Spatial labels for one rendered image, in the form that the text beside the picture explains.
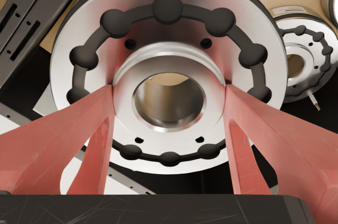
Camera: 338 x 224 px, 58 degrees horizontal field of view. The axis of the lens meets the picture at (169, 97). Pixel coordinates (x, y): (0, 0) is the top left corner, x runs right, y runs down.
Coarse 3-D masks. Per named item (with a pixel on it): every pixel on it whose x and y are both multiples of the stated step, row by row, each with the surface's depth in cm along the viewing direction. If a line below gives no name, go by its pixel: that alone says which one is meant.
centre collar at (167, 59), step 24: (168, 48) 12; (120, 72) 12; (144, 72) 12; (168, 72) 12; (192, 72) 12; (216, 72) 12; (120, 96) 12; (216, 96) 12; (120, 120) 13; (144, 120) 13; (192, 120) 13; (216, 120) 13
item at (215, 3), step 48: (96, 0) 11; (144, 0) 11; (192, 0) 11; (240, 0) 11; (96, 48) 12; (144, 48) 12; (192, 48) 12; (240, 48) 12; (144, 144) 15; (192, 144) 15
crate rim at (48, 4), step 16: (48, 0) 21; (64, 0) 21; (32, 16) 22; (48, 16) 22; (16, 32) 23; (32, 32) 24; (16, 48) 24; (0, 64) 25; (16, 64) 25; (0, 80) 26; (0, 96) 27; (0, 112) 28; (16, 112) 28; (80, 160) 31; (112, 176) 33; (128, 176) 33; (144, 192) 34; (160, 192) 35; (272, 192) 33
